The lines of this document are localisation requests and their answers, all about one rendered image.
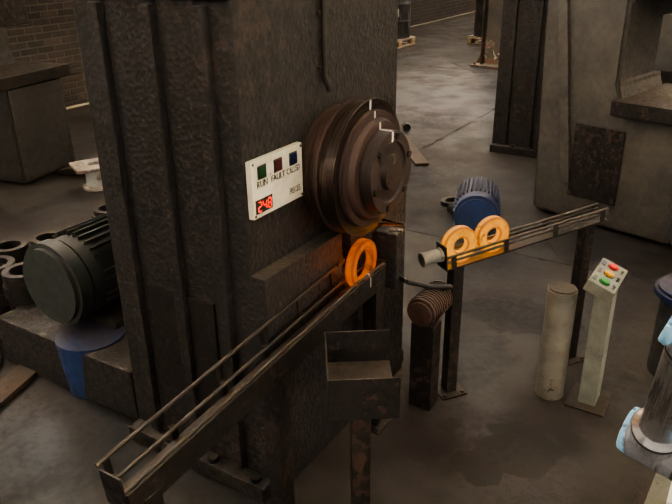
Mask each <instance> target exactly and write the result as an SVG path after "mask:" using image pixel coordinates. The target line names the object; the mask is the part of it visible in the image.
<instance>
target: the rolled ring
mask: <svg viewBox="0 0 672 504"><path fill-rule="evenodd" d="M363 250H365V253H366V260H365V265H364V268H363V271H362V273H361V274H360V275H359V276H357V263H358V260H359V257H360V255H361V253H362V252H363ZM376 261H377V250H376V246H375V243H374V242H373V241H372V240H370V239H365V238H360V239H358V240H357V241H356V242H355V243H354V244H353V245H352V247H351V249H350V251H349V253H348V256H347V259H346V264H345V278H346V281H347V283H348V285H350V286H352V285H354V284H355V283H356V282H357V281H358V280H360V279H361V278H362V277H364V276H365V275H366V274H367V273H369V272H370V271H372V270H373V269H374V268H375V266H376Z"/></svg>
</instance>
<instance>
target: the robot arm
mask: <svg viewBox="0 0 672 504"><path fill-rule="evenodd" d="M658 341H659V342H660V343H662V345H664V349H663V352H662V355H661V358H660V361H659V364H658V367H657V370H656V373H655V376H654V379H653V382H652V385H651V388H650V391H649V394H648V397H647V400H646V403H645V406H644V408H639V407H634V408H633V410H631V411H630V413H629V414H628V415H627V417H626V419H625V421H624V422H623V426H622V428H621V429H620V431H619V434H618V437H617V441H616V446H617V448H618V449H619V450H620V451H622V452H623V453H625V455H627V456H628V457H631V458H633V459H634V460H636V461H638V462H639V463H641V464H643V465H645V466H646V467H648V468H650V469H652V470H653V471H655V472H657V473H659V474H660V475H662V476H664V477H665V478H667V479H669V480H671V481H672V316H671V318H670V319H669V321H668V323H667V324H666V326H665V327H664V329H663V331H662V332H661V334H660V335H659V337H658Z"/></svg>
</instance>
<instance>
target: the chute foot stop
mask: <svg viewBox="0 0 672 504"><path fill-rule="evenodd" d="M98 470H99V474H100V477H101V481H102V484H103V487H104V491H105V494H106V497H107V501H108V502H110V503H112V504H128V503H127V499H126V495H125V492H124V488H123V485H122V481H121V479H120V478H118V477H116V476H114V475H112V474H110V473H108V472H106V471H105V470H103V469H101V468H99V469H98Z"/></svg>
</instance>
